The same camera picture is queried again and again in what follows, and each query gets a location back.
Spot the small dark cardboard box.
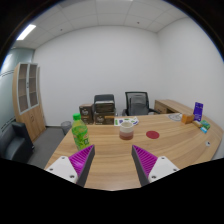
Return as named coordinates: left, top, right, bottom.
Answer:
left=78, top=103, right=95, bottom=126

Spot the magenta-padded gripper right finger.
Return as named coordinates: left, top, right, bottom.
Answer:
left=131, top=144, right=180, bottom=187

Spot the orange-brown box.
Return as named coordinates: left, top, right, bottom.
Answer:
left=181, top=113, right=195, bottom=125

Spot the wooden shelf unit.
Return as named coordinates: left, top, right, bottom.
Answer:
left=12, top=62, right=47, bottom=143

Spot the black armchair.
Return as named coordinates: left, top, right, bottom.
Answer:
left=0, top=121, right=35, bottom=164

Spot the purple standing box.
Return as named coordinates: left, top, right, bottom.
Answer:
left=193, top=101, right=204, bottom=122

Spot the small green box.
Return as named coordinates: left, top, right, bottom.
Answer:
left=199, top=119, right=212, bottom=131

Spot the white sticker sheet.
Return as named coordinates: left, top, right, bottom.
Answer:
left=113, top=116, right=140, bottom=127

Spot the flat round red coaster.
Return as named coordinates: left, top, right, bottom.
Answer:
left=145, top=130, right=161, bottom=140

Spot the cream and brown ceramic cup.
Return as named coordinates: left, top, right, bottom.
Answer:
left=119, top=120, right=135, bottom=141

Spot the wooden side desk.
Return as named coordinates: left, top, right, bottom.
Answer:
left=153, top=98, right=201, bottom=118

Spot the black mesh office chair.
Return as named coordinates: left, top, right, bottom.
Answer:
left=121, top=91, right=161, bottom=117

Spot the rectangular ceiling light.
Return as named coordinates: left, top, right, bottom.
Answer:
left=16, top=23, right=37, bottom=42

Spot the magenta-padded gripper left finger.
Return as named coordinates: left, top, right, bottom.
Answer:
left=46, top=144, right=96, bottom=188

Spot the green drink bottle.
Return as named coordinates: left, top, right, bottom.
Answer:
left=71, top=113, right=91, bottom=152

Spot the grey waste bin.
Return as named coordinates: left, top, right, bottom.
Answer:
left=60, top=120, right=73, bottom=136

